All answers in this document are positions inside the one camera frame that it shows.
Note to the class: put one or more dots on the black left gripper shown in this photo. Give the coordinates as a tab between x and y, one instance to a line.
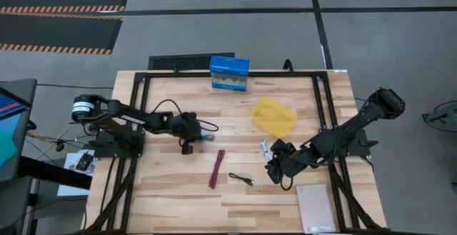
187	126

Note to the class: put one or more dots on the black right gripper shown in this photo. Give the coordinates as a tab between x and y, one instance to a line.
287	160

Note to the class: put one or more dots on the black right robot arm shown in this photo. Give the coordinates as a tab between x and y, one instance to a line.
357	128

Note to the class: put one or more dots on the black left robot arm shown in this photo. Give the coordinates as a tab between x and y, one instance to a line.
118	111

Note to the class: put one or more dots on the yellow translucent plastic bin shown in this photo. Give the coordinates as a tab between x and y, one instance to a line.
274	117

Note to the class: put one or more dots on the pink spiral notebook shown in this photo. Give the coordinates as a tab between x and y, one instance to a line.
316	208

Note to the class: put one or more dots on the blue game controller box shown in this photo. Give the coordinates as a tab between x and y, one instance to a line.
229	71

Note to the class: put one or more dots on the black perforated floor mat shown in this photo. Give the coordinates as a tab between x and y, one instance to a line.
178	62

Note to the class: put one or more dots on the black handheld device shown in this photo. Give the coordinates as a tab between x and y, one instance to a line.
84	161

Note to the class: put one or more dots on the white paper sheet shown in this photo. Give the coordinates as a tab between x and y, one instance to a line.
71	161

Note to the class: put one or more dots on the black desk bar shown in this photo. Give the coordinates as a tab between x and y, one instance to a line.
57	174

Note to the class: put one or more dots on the black chair base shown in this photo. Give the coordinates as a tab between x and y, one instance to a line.
441	117

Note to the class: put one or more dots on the computer monitor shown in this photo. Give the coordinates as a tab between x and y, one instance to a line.
12	131

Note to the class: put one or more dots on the black metal table frame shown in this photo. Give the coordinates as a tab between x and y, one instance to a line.
232	74

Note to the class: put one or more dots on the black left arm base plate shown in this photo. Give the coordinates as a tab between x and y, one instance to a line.
118	147

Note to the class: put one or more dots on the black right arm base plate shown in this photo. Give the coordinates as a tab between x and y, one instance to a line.
358	144

